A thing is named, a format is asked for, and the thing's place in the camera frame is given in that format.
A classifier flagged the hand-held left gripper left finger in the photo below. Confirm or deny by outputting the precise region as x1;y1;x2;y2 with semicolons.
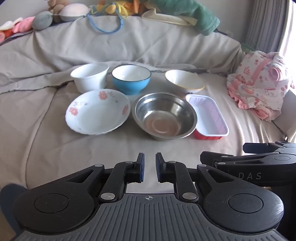
66;152;145;205

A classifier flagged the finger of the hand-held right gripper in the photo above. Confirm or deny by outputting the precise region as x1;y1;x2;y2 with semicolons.
243;142;281;154
200;151;234;168

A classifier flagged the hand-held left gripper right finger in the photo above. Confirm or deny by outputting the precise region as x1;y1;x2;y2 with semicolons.
155;152;232;205

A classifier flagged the blue bowl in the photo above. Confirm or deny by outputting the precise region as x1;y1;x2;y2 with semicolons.
112;65;152;95

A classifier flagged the white gold-rimmed bowl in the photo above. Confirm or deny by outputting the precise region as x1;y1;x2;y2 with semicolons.
165;70;206;94

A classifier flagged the white plastic bowl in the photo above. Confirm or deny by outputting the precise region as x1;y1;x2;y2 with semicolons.
70;63;110;94

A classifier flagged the red and white rectangular tray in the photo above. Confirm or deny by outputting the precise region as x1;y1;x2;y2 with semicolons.
185;94;230;141

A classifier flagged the stainless steel bowl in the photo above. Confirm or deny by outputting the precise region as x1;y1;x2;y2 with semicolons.
132;92;198;141

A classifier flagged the pink floral cloth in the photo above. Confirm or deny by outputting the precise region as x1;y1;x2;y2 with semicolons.
226;51;295;123

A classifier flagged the white floral plate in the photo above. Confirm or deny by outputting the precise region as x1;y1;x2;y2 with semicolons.
65;90;131;135

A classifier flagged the grey curtain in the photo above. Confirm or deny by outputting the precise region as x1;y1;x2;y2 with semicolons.
244;0;295;59

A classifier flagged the green towel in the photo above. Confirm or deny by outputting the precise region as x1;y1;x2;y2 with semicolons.
147;0;221;37

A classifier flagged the yellow plush toy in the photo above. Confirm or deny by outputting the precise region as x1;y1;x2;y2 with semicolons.
95;0;142;17

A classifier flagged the grey plush toy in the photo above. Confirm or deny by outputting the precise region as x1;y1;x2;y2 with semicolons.
32;11;54;31

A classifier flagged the brown plush toy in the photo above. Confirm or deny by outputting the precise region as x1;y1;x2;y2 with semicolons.
47;0;71;23

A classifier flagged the orange plush toy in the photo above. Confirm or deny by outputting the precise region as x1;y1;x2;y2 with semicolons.
0;30;11;43

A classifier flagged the blue strap loop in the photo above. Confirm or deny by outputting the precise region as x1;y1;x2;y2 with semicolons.
87;4;125;34

